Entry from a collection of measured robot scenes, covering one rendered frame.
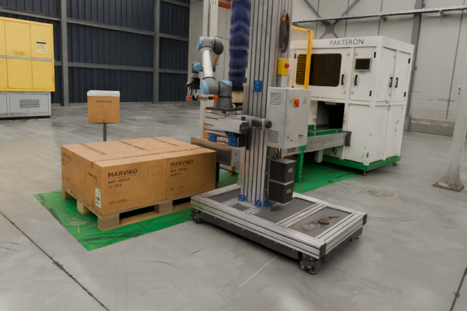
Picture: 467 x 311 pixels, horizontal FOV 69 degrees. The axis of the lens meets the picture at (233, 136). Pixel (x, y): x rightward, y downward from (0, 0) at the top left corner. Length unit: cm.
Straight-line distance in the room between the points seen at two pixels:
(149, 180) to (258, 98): 120
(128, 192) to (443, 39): 1021
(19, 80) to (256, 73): 803
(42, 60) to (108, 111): 566
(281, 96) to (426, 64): 933
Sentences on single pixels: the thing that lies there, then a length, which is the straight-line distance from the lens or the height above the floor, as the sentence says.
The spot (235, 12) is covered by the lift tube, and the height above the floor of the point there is 198.
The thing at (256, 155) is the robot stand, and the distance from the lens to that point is 290.
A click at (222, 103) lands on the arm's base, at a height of 107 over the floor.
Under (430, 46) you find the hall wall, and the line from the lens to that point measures 1179.
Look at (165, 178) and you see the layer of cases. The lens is 322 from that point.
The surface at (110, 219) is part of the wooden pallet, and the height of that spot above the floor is 9.
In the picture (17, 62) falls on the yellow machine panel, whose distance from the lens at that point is 1018.
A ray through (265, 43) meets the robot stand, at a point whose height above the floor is 158.
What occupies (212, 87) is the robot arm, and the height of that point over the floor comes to 120.
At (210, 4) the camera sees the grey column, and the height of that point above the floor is 226.
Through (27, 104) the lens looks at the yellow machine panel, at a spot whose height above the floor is 38.
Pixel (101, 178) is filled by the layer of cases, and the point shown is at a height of 45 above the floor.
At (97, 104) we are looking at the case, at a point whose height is 86.
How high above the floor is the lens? 127
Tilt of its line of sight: 9 degrees down
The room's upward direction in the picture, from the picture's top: 3 degrees clockwise
